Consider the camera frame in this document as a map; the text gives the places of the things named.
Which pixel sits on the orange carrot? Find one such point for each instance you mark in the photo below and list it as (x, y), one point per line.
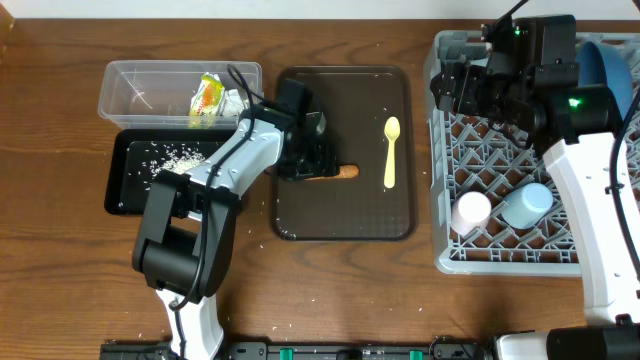
(345, 172)

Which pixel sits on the pile of white rice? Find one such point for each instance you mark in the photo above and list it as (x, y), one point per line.
(147, 159)

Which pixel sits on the pink plastic cup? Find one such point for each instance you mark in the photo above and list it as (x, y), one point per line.
(471, 211)

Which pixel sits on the yellow plastic spoon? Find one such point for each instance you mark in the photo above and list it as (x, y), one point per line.
(392, 132)

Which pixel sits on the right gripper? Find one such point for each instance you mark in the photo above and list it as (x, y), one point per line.
(454, 74)

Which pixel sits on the grey dishwasher rack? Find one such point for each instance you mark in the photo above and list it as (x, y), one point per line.
(468, 155)

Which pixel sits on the dark blue bowl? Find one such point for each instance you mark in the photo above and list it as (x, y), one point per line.
(603, 64)

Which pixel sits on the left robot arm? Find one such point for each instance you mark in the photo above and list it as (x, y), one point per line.
(185, 240)

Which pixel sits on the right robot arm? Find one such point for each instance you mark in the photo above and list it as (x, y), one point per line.
(531, 81)

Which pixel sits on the clear plastic waste bin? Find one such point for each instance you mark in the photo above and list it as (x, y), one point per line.
(157, 94)

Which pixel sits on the black rectangular tray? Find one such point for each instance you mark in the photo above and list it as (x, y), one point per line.
(122, 198)

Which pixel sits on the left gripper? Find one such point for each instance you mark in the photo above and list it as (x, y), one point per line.
(328, 163)

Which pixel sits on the snack wrapper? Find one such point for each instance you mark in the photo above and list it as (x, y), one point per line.
(214, 105)

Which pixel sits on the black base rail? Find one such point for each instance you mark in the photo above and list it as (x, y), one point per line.
(436, 350)

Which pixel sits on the brown serving tray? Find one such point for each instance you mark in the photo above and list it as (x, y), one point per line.
(356, 101)

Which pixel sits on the light blue plastic cup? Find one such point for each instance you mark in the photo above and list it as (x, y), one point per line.
(526, 205)

